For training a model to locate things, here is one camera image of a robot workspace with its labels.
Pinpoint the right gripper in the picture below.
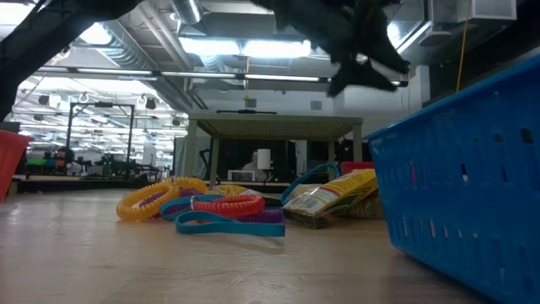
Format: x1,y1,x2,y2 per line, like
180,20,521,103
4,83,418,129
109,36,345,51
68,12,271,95
252,0,411,97

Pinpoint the red plastic basket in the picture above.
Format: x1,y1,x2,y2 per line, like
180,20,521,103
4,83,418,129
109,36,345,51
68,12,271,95
339,161,375,176

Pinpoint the blue rubber band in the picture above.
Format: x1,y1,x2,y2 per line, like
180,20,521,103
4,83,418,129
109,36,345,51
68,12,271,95
280,162,341,206
175,210,287,238
159,193,225,222

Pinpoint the blue plastic basket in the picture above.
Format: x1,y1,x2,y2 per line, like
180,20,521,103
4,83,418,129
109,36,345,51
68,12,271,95
363,54,540,304

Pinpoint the yellow tube packet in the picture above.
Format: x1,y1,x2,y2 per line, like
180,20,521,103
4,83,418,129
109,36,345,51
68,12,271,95
209,183,265,198

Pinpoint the orange-red coil wristband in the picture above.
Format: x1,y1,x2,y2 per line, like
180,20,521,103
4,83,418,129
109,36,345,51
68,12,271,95
192,194,267,219

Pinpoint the yellow coil wristband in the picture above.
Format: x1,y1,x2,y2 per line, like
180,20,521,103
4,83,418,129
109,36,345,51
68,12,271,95
163,176,209,196
116,182,181,222

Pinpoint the orange plastic basket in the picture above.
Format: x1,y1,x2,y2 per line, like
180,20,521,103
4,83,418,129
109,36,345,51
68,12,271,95
0,129,35,204

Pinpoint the green small table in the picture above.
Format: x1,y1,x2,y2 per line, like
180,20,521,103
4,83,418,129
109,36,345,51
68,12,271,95
182,111,365,191

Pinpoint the white ceiling air unit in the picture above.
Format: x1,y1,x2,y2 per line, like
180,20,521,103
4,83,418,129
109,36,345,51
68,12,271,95
429,0,518,24

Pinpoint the black flat bar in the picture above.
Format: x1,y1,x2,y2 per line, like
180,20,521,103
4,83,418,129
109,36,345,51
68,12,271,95
216,108,278,116

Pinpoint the white cylinder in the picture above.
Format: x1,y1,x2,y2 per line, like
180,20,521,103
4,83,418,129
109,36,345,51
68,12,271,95
256,148,272,171

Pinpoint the person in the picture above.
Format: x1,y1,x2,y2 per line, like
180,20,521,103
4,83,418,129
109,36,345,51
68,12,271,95
54,145,84,175
242,149,265,181

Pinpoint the black LED light bar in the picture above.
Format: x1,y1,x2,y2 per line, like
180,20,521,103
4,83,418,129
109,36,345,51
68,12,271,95
33,66,409,88

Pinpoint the yellow hanging cable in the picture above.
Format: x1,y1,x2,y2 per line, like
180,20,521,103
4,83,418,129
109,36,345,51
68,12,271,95
455,0,473,93

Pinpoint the white frame box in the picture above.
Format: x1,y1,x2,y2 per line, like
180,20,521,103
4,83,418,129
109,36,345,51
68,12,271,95
227,169,257,182

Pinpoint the silver round air duct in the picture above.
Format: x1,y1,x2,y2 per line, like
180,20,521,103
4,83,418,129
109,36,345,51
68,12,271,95
170,0,203,25

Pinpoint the black metal frame stand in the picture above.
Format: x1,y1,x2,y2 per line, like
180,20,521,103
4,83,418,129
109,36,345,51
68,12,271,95
65,100,136,170

